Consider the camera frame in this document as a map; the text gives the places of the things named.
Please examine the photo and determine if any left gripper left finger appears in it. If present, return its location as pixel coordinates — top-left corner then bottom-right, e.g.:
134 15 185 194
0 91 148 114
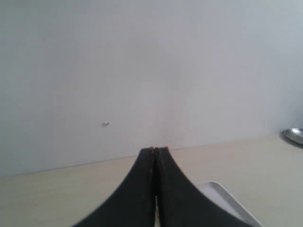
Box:
75 148 156 227

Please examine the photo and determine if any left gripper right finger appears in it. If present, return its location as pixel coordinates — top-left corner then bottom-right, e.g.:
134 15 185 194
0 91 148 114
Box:
154 147 248 227

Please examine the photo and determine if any white rectangular plastic tray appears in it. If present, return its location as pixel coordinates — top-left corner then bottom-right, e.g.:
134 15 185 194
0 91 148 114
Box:
196 182 263 227

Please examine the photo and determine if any silver metal dish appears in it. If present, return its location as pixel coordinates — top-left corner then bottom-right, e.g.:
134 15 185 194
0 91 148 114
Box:
283 128 303 144

